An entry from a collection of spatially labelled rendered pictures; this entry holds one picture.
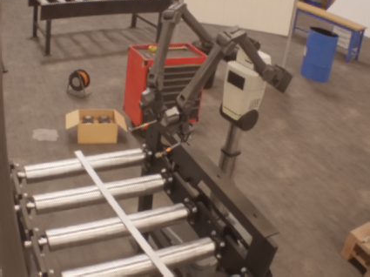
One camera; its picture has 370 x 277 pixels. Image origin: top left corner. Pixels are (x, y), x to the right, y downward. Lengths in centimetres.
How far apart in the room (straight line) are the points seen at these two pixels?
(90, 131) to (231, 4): 327
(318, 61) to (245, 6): 170
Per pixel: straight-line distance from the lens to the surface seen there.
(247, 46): 209
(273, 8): 681
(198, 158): 228
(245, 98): 250
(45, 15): 682
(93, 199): 239
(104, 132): 446
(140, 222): 222
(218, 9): 663
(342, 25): 946
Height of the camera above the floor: 239
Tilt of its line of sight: 30 degrees down
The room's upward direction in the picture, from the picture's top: 8 degrees clockwise
